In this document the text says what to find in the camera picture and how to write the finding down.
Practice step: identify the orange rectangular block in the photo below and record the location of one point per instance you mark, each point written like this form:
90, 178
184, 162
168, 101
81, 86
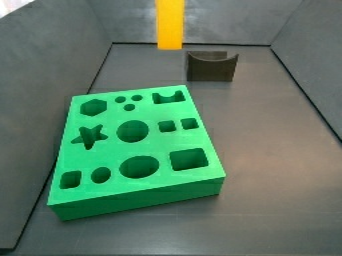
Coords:
170, 22

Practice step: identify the green shape sorter block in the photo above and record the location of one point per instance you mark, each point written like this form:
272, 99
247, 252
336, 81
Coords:
136, 150

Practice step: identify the dark grey curved block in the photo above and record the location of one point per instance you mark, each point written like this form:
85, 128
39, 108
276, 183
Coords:
212, 66

